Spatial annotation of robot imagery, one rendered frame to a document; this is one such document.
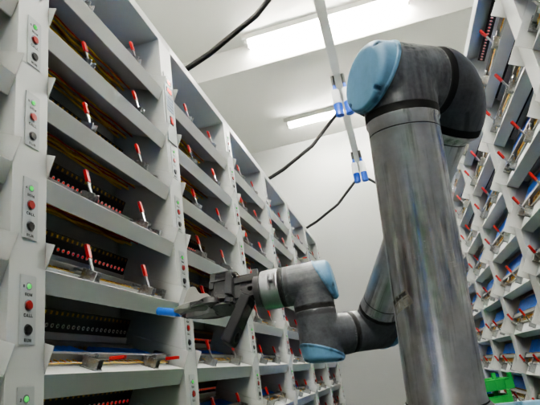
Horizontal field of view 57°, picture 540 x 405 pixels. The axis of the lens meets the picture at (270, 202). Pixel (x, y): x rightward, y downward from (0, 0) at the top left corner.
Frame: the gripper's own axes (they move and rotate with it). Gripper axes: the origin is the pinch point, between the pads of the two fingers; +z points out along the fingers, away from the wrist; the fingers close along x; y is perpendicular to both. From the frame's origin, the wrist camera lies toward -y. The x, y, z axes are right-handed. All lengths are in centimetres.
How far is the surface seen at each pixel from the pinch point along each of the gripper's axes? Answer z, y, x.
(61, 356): 18.8, -11.6, 15.6
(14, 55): 15, 38, 52
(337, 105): -44, 202, -146
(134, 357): 18.5, -3.5, -12.8
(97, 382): 15.1, -15.4, 7.3
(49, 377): 14.7, -18.4, 23.3
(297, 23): -29, 267, -120
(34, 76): 14, 38, 46
